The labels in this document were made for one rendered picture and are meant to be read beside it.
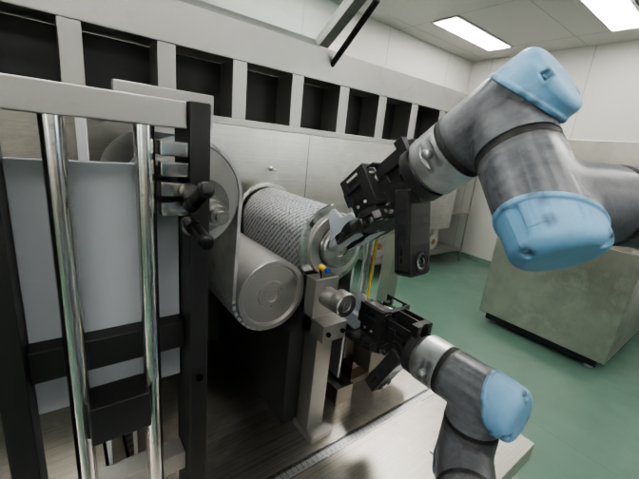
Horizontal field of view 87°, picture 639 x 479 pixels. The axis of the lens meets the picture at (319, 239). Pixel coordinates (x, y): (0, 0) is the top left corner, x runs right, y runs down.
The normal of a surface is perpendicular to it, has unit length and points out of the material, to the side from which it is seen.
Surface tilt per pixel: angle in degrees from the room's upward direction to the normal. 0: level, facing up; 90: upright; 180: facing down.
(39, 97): 90
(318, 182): 90
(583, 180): 50
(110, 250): 90
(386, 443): 0
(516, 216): 84
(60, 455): 0
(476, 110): 82
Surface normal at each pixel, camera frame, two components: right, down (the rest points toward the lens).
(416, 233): 0.63, 0.08
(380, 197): 0.52, -0.41
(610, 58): -0.80, 0.08
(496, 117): -0.72, -0.26
